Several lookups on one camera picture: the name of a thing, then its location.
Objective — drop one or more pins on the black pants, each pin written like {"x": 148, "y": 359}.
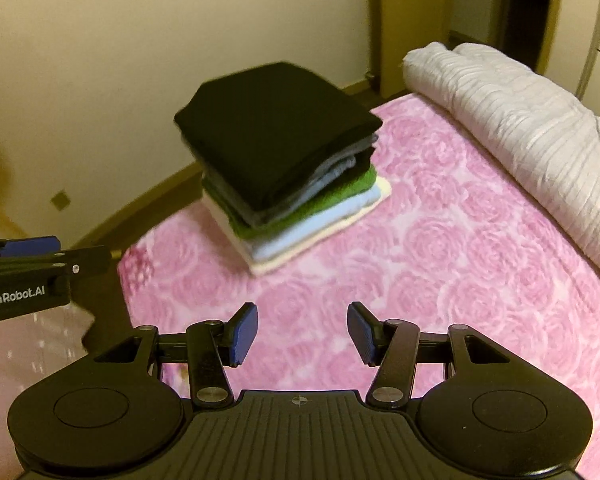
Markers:
{"x": 270, "y": 130}

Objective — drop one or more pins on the cream folded cloth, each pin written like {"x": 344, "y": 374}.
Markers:
{"x": 275, "y": 266}

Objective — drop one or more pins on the pink floral blanket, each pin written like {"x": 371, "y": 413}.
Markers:
{"x": 430, "y": 260}

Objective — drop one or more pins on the green folded cloth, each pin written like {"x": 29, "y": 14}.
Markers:
{"x": 340, "y": 192}

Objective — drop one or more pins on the wooden door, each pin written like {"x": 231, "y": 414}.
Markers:
{"x": 415, "y": 20}

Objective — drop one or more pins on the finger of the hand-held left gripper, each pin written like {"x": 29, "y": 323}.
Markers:
{"x": 30, "y": 247}
{"x": 90, "y": 260}

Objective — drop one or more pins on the wall socket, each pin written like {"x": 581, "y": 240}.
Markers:
{"x": 60, "y": 201}

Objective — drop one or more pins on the white ribbed quilt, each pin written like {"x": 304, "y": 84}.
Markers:
{"x": 520, "y": 125}

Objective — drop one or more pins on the light blue folded cloth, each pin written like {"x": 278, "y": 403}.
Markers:
{"x": 320, "y": 225}

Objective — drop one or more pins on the grey folded cloth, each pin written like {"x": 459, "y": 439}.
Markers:
{"x": 325, "y": 172}

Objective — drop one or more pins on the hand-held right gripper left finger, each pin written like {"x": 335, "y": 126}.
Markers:
{"x": 245, "y": 332}

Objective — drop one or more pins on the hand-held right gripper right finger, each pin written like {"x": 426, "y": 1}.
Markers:
{"x": 360, "y": 332}

